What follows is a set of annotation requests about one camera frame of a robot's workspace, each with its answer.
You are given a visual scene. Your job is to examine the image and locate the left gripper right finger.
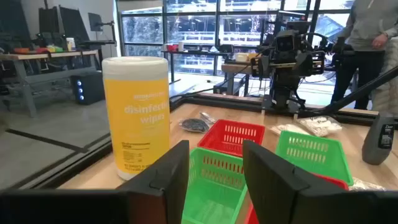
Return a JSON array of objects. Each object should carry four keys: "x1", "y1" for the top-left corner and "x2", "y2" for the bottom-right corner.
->
[{"x1": 242, "y1": 139, "x2": 398, "y2": 224}]

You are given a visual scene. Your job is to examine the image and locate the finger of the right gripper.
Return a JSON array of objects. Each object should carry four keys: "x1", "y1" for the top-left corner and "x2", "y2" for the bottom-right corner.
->
[
  {"x1": 260, "y1": 55, "x2": 271, "y2": 78},
  {"x1": 295, "y1": 51, "x2": 315, "y2": 78}
]

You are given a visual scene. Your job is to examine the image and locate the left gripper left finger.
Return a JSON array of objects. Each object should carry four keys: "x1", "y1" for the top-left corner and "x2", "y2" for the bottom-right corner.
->
[{"x1": 0, "y1": 139, "x2": 190, "y2": 224}]

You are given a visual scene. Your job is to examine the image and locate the silver foil sachet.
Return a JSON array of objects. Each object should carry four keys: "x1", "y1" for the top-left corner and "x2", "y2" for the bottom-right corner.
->
[{"x1": 198, "y1": 111, "x2": 218, "y2": 124}]

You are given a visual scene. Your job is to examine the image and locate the green plastic basket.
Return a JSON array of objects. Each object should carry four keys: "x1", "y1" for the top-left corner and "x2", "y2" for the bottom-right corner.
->
[
  {"x1": 181, "y1": 147, "x2": 249, "y2": 224},
  {"x1": 275, "y1": 130, "x2": 354, "y2": 187}
]

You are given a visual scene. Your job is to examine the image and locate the red plastic basket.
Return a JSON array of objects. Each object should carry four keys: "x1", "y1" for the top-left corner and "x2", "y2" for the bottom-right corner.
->
[
  {"x1": 197, "y1": 119, "x2": 266, "y2": 158},
  {"x1": 244, "y1": 172, "x2": 349, "y2": 224}
]

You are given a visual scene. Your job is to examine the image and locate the person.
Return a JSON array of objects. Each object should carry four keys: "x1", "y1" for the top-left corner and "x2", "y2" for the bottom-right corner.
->
[{"x1": 331, "y1": 0, "x2": 398, "y2": 110}]

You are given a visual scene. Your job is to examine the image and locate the bagged black round pad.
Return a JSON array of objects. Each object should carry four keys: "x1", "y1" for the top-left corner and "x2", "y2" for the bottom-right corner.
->
[{"x1": 178, "y1": 117, "x2": 211, "y2": 134}]

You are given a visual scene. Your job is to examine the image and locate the crinkled clear plastic bag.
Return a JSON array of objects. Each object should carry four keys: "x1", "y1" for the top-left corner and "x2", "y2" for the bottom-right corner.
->
[{"x1": 348, "y1": 177, "x2": 387, "y2": 192}]

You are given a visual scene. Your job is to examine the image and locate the yellow disinfecting wipes canister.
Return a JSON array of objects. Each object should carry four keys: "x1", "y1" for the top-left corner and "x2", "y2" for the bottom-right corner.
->
[{"x1": 101, "y1": 55, "x2": 171, "y2": 181}]

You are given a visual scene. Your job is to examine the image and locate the black computer tower blue lights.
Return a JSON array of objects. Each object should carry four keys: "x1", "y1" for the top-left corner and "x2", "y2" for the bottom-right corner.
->
[{"x1": 70, "y1": 72, "x2": 106, "y2": 106}]

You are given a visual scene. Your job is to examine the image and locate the wooden top desk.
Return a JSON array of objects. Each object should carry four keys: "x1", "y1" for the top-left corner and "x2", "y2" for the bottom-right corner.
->
[{"x1": 0, "y1": 49, "x2": 100, "y2": 118}]

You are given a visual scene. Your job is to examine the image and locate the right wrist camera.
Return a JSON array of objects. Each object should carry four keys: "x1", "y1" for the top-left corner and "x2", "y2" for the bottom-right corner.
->
[{"x1": 273, "y1": 29, "x2": 296, "y2": 54}]

